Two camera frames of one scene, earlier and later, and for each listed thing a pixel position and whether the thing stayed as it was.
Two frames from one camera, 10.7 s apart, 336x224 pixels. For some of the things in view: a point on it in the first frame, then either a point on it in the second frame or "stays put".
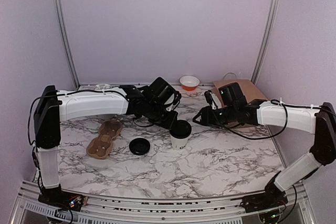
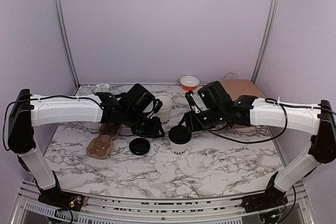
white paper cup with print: [179, 144] → [180, 149]
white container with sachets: [103, 86] stays put
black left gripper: [170, 121] → [153, 132]
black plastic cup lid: [180, 129] stays put
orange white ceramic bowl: [189, 83] stays put
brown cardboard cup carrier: [100, 147] stays put
